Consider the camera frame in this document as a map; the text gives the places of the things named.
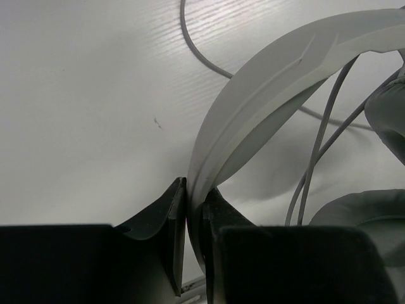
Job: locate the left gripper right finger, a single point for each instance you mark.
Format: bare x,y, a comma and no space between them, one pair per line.
217,213

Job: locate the aluminium rail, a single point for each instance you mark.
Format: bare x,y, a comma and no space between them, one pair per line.
194,291

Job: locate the white grey headphones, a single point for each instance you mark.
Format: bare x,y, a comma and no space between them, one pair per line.
271,87

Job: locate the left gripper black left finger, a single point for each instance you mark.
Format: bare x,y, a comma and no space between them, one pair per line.
156,239

